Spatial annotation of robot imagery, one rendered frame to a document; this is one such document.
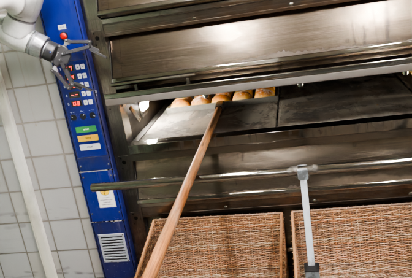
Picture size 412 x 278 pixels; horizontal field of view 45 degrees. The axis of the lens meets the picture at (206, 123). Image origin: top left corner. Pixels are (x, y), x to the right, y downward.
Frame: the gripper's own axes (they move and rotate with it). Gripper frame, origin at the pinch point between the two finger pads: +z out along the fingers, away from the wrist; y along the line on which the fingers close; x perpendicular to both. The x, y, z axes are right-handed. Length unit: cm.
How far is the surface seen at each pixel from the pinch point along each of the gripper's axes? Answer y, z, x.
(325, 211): 11, 103, 1
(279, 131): -10, 73, -1
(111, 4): -25.5, -5.7, -2.7
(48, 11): -12.9, -27.2, -6.9
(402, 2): -69, 88, 15
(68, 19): -13.4, -18.5, -5.9
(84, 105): 14.8, -0.9, -11.8
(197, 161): 11, 46, 24
